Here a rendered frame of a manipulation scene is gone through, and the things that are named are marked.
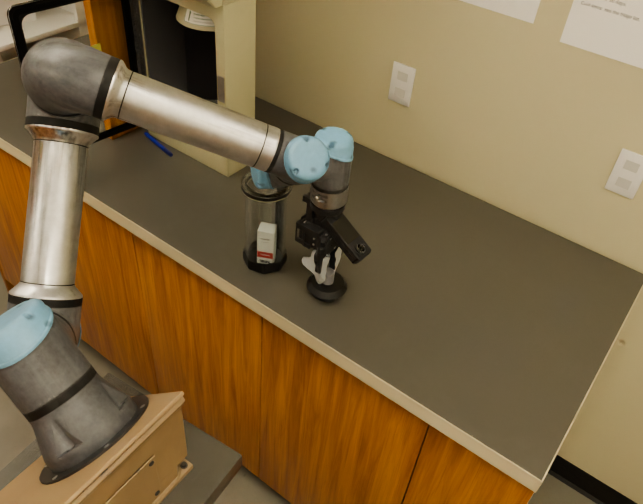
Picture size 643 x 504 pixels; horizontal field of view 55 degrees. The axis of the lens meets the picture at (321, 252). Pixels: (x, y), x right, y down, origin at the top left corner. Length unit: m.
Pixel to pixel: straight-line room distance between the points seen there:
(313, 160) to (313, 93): 1.02
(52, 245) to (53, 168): 0.13
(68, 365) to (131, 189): 0.82
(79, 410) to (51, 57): 0.51
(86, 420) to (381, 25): 1.26
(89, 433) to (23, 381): 0.12
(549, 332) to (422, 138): 0.68
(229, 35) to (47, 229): 0.69
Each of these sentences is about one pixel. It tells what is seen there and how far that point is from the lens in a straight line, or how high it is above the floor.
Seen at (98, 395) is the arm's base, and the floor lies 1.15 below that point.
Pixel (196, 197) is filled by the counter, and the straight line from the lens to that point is 1.68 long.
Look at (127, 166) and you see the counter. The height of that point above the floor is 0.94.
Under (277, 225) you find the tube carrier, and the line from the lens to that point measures 1.37.
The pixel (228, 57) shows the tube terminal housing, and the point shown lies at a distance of 1.58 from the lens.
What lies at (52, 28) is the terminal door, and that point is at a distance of 1.67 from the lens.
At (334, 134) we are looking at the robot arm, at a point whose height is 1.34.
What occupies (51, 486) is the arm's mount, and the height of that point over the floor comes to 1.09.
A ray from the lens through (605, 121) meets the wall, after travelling 1.62.
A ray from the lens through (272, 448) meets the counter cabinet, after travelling 1.88.
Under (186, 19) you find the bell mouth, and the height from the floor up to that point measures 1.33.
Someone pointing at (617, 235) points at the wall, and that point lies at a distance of 1.74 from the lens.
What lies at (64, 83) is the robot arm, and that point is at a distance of 1.00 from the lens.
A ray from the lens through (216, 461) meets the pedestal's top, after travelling 1.16.
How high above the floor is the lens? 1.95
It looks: 42 degrees down
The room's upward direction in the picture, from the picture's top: 6 degrees clockwise
